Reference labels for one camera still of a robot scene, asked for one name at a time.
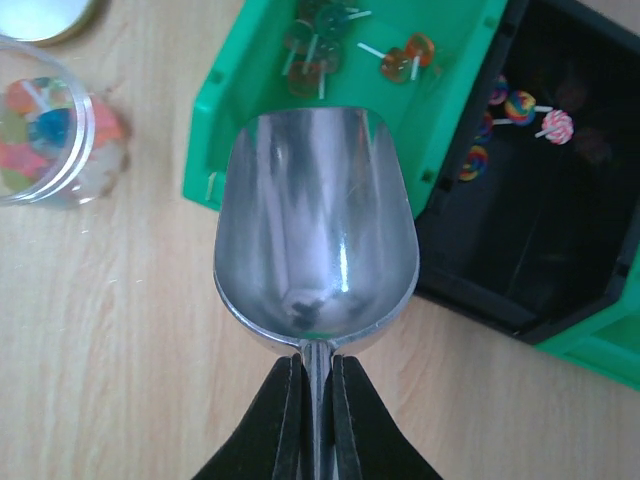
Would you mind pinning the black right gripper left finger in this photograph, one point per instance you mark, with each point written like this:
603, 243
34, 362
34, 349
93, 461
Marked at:
266, 442

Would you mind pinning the orange square lollipop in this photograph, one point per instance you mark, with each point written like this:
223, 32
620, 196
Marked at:
421, 50
395, 64

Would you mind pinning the rainbow swirl lollipop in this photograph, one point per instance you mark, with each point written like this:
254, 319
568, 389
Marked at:
521, 109
485, 131
500, 91
476, 164

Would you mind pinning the silver metal scoop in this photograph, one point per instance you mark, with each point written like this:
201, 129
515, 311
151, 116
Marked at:
316, 249

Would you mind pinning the black bin with lollipops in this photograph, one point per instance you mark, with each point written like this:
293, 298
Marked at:
545, 237

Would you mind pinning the pink swirl lollipop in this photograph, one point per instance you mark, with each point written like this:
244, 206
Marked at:
557, 127

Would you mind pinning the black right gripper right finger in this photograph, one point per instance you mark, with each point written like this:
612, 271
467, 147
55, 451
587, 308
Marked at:
368, 443

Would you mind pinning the green bin with star candies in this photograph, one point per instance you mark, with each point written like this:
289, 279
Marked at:
608, 341

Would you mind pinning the white round jar lid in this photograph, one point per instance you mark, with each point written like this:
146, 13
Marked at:
46, 22

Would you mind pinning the clear plastic jar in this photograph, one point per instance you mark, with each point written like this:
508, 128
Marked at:
61, 145

